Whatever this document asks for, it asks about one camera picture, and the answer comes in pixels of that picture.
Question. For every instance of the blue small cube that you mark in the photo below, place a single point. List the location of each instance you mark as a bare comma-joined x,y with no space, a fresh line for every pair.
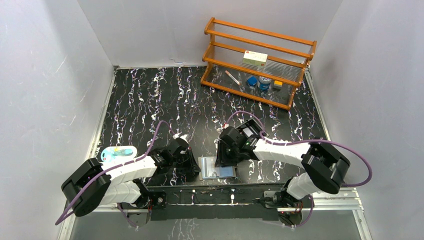
251,81

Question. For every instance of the blue white round can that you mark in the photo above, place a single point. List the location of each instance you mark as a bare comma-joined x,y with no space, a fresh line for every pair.
264,83

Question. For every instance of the red white pen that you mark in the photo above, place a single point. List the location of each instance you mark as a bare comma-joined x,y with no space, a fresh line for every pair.
233,78

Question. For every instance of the white blue blister pack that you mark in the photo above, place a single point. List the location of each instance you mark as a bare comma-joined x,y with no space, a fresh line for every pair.
118,153

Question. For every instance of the black plastic card box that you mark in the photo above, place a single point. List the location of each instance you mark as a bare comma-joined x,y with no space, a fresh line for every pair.
252,127

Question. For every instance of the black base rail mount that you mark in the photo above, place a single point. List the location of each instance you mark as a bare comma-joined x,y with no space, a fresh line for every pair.
231,201

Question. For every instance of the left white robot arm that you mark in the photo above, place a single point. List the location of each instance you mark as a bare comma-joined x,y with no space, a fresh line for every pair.
97,183

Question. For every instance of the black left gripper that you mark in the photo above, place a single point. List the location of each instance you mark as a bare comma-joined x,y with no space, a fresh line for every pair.
189,162

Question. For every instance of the yellow black small block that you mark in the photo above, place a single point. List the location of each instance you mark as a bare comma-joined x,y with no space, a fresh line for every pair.
277,85

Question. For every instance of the white VIP credit card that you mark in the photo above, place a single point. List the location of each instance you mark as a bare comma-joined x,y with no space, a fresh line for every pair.
213,172

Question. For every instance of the orange wooden shelf rack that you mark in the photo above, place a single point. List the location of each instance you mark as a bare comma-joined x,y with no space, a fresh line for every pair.
288,59

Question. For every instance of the white green carton box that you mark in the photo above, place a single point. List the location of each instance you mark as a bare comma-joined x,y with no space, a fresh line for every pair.
254,58

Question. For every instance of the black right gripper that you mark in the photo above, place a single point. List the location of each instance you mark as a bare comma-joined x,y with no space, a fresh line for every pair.
222,159

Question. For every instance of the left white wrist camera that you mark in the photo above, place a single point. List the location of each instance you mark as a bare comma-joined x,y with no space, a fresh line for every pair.
185,137

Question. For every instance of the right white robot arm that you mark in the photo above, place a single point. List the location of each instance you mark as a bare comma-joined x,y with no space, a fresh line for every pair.
324,166

